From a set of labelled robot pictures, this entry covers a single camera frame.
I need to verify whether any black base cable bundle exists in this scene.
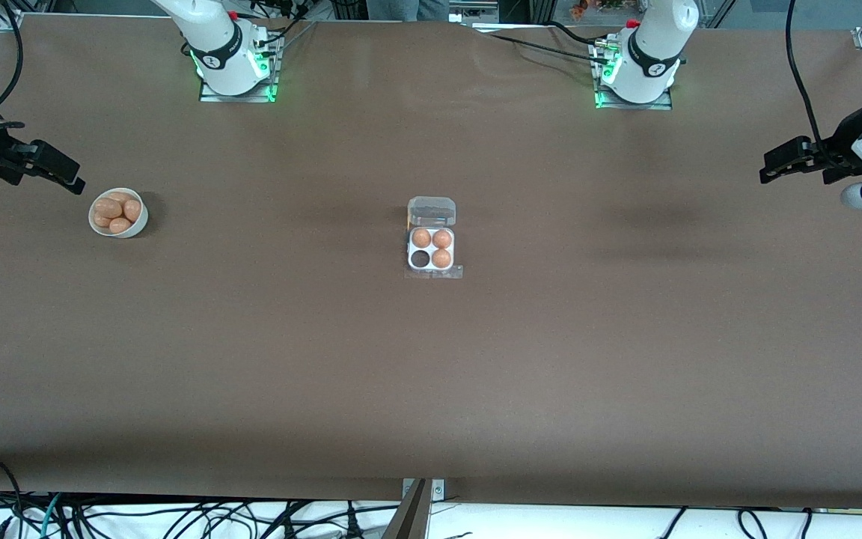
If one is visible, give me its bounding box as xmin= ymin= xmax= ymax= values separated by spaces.
xmin=229 ymin=0 xmax=320 ymax=47

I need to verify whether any person in blue jeans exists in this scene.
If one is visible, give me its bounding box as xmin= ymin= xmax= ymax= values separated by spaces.
xmin=366 ymin=0 xmax=451 ymax=22

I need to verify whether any clear plastic egg carton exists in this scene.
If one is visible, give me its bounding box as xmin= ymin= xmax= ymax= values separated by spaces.
xmin=405 ymin=196 xmax=465 ymax=281

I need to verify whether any teal cable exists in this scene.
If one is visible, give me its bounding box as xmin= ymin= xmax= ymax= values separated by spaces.
xmin=40 ymin=492 xmax=64 ymax=539

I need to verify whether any dark slanted bar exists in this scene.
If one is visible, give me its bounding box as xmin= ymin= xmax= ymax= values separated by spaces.
xmin=380 ymin=479 xmax=432 ymax=539

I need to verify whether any white round bowl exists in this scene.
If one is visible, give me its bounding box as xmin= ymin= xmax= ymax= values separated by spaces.
xmin=88 ymin=187 xmax=149 ymax=240

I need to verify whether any short black base cable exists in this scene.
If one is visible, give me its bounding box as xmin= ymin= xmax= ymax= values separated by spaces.
xmin=547 ymin=21 xmax=601 ymax=46

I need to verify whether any long black base cable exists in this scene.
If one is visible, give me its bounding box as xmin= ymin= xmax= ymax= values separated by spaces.
xmin=472 ymin=28 xmax=611 ymax=65

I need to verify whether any small metal table bracket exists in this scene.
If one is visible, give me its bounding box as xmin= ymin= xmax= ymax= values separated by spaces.
xmin=401 ymin=478 xmax=446 ymax=502

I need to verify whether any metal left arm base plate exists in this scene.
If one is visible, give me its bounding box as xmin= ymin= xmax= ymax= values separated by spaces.
xmin=593 ymin=39 xmax=674 ymax=112

